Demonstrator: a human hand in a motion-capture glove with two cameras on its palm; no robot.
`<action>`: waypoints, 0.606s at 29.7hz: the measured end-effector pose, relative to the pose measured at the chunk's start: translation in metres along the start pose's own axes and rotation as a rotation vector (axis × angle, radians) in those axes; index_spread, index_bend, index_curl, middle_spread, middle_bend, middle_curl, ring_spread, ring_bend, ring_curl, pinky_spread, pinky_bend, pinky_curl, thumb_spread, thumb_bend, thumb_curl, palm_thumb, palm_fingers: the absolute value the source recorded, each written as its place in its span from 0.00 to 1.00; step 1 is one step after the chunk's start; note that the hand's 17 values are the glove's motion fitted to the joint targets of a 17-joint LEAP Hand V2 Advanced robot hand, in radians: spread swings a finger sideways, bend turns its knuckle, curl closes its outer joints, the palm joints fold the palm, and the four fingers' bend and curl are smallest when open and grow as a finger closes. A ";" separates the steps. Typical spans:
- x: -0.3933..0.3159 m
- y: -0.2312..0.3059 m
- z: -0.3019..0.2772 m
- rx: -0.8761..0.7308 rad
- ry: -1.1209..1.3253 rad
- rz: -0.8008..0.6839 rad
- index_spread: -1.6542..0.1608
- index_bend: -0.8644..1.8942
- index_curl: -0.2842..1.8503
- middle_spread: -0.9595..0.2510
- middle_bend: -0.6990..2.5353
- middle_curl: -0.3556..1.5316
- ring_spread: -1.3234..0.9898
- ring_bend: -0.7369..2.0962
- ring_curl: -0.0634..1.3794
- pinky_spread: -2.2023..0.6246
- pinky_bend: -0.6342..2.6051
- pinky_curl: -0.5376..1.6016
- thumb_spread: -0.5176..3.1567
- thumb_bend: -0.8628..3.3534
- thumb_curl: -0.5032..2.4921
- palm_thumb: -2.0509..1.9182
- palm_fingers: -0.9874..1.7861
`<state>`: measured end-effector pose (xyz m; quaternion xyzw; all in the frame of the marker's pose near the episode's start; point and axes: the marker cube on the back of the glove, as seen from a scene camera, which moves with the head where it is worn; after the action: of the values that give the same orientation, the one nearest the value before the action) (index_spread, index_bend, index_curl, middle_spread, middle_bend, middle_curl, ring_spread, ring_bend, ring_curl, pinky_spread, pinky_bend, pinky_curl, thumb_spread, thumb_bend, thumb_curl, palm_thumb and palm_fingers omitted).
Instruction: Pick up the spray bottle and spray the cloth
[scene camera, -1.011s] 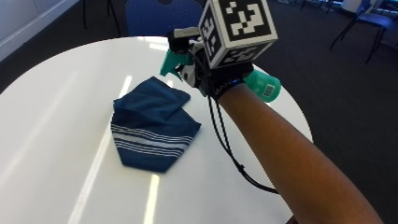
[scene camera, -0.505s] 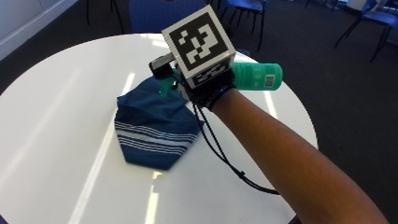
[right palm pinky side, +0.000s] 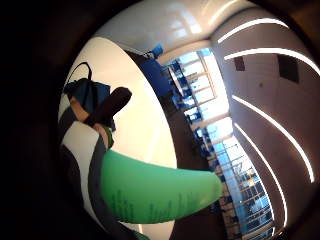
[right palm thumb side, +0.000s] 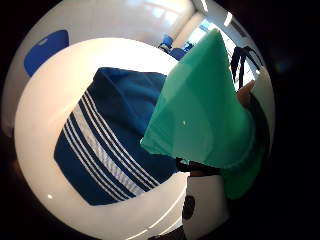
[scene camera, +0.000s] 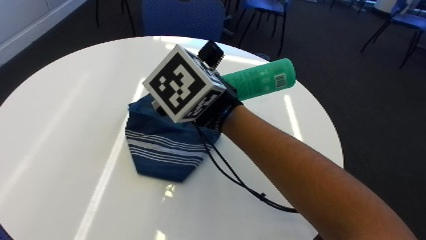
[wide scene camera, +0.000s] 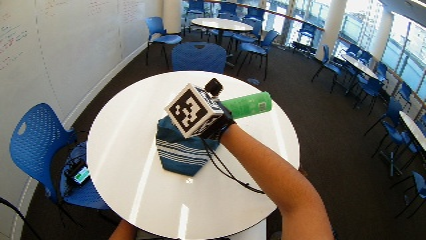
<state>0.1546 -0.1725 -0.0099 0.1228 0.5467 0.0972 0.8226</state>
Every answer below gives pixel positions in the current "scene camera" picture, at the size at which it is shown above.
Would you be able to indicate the blue striped cloth bag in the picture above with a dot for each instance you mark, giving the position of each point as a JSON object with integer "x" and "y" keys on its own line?
{"x": 164, "y": 150}

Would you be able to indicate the black chair legs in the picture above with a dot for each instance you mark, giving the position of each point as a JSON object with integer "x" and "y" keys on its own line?
{"x": 127, "y": 15}

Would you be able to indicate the black sensor module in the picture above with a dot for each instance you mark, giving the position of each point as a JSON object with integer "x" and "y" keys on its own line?
{"x": 212, "y": 53}

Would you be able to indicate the blue plastic chair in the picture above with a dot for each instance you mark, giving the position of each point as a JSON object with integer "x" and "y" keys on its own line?
{"x": 267, "y": 8}
{"x": 407, "y": 21}

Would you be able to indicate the green cylindrical container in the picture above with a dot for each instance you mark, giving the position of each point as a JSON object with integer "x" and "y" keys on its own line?
{"x": 260, "y": 80}

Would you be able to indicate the white marker cube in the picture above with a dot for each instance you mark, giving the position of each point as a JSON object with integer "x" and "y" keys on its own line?
{"x": 180, "y": 85}

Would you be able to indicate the blue fabric chair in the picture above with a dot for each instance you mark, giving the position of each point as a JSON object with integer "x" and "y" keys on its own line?
{"x": 184, "y": 16}

